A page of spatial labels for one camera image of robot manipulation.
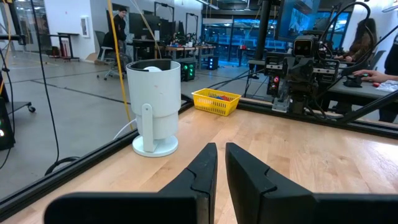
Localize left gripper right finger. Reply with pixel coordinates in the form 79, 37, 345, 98
225, 142, 398, 224

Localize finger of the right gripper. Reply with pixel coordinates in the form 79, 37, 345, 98
302, 58, 315, 93
290, 58, 303, 93

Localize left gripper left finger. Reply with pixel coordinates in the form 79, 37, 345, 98
43, 142, 218, 224

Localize grey office chair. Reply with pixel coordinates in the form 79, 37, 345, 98
94, 30, 133, 82

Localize black computer mouse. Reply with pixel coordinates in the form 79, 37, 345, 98
343, 75, 364, 88

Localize blue lit monitor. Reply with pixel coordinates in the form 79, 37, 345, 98
274, 0, 322, 44

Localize grey desk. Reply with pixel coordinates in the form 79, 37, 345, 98
325, 76, 398, 108

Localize person's hand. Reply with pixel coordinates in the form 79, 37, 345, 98
352, 68, 390, 84

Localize black computer tower blue lights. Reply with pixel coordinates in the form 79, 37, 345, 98
206, 55, 220, 71

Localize yellow plastic bin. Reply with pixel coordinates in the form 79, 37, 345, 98
191, 88, 243, 117

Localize black computer tower green lights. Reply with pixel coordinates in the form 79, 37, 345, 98
180, 61, 197, 83

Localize black side table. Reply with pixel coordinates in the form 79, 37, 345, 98
46, 31, 81, 60

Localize black wheeled cart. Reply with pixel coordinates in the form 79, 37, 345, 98
0, 33, 37, 151

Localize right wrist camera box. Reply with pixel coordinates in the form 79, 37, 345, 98
293, 34, 318, 59

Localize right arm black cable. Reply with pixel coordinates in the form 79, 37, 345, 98
318, 1, 398, 94

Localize white appliance cable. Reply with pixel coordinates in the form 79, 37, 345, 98
113, 118, 138, 141

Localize yellow hanging cable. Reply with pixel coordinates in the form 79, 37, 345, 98
106, 0, 135, 131

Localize black hanging cable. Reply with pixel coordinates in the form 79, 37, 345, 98
29, 0, 60, 164

